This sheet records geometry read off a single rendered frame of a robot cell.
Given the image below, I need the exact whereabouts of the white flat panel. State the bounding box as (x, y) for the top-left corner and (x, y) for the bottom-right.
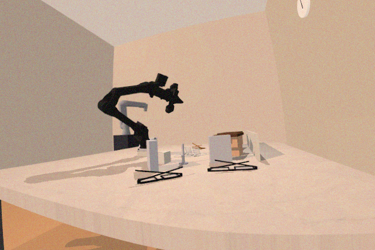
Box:
(246, 131), (261, 161)

